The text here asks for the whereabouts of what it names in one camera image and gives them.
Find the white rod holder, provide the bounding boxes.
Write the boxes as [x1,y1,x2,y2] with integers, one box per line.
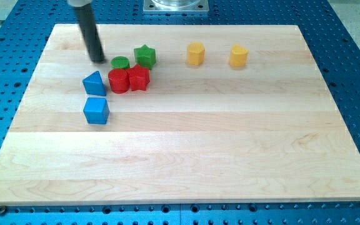
[67,0,93,7]

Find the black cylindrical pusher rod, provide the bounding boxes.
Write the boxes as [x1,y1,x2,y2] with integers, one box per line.
[74,2,105,63]

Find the green star block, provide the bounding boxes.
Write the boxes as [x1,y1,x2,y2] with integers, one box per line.
[134,44,156,69]

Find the red star block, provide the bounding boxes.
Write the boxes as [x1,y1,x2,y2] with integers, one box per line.
[126,64,150,91]

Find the green cylinder block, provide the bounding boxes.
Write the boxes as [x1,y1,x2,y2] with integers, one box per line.
[111,56,130,69]

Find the blue triangular prism block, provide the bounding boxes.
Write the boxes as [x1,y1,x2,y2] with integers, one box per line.
[82,71,106,96]

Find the red cylinder block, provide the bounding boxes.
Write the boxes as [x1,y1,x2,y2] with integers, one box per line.
[108,69,130,94]

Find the blue cube block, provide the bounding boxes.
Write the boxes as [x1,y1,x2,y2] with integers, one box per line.
[83,97,109,124]

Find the yellow hexagon block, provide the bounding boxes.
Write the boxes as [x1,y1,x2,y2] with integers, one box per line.
[186,42,205,66]

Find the light wooden board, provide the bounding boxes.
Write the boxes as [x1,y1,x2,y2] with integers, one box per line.
[0,24,360,206]

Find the board corner bolt left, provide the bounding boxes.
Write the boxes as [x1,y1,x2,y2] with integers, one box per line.
[0,206,8,216]

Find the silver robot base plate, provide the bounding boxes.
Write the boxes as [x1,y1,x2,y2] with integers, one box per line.
[143,0,209,13]

